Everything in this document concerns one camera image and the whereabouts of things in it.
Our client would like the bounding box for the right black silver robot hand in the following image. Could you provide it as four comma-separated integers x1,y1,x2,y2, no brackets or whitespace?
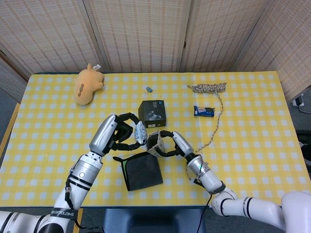
155,130,195,161

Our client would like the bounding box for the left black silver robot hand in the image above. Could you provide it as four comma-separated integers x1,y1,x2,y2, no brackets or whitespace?
88,113,146,156

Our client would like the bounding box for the white blue toothpaste carton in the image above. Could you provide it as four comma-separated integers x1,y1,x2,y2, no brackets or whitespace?
145,131,164,158

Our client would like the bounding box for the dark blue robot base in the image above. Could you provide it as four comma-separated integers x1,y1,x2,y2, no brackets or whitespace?
102,208,206,233

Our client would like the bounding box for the black cube product box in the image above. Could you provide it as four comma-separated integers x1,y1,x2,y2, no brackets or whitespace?
138,99,168,129

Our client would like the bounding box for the blue snack packet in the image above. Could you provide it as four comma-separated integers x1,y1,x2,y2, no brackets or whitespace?
193,105,215,118

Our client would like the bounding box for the dark grey microfibre cloth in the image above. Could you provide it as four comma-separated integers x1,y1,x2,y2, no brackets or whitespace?
113,152,164,192

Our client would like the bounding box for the orange plush toy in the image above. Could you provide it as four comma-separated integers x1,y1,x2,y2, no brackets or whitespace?
74,63,105,105

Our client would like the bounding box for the yellow white checked tablecloth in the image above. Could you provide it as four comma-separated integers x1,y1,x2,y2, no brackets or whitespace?
0,70,309,209

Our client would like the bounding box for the woven folding screen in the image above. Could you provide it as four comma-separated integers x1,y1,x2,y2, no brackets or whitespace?
0,0,311,102

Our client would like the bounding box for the black sneaker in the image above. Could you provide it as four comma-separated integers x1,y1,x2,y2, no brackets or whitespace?
296,130,311,166

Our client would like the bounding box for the white power strip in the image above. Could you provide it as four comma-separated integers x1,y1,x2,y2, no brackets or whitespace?
293,93,306,109

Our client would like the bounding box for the speckled braided rope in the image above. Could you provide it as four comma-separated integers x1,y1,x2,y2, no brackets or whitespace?
187,82,228,153

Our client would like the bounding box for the thin black cable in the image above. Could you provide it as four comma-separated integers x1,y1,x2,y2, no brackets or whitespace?
195,193,213,233

